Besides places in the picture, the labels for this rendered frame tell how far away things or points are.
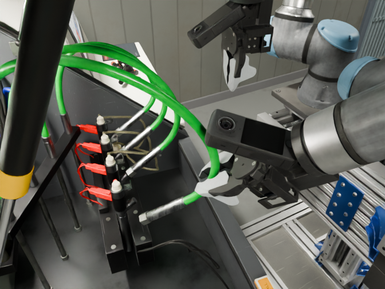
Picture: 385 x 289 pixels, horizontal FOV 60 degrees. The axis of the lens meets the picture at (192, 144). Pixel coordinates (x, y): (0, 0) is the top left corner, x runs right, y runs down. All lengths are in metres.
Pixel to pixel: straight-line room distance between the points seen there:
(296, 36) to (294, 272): 1.05
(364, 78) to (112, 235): 0.58
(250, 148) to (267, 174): 0.05
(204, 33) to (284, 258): 1.25
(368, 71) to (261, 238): 1.30
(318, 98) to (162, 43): 1.67
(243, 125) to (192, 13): 2.22
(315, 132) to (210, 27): 0.35
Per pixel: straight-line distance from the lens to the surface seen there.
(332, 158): 0.39
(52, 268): 0.96
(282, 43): 1.07
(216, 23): 0.67
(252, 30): 0.70
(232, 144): 0.40
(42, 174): 0.79
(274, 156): 0.41
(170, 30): 2.56
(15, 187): 0.22
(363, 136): 0.37
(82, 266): 0.94
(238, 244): 0.79
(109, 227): 0.80
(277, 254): 1.70
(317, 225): 1.86
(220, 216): 0.84
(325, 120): 0.39
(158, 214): 0.59
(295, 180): 0.46
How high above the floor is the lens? 1.60
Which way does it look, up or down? 39 degrees down
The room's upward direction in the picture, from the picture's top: straight up
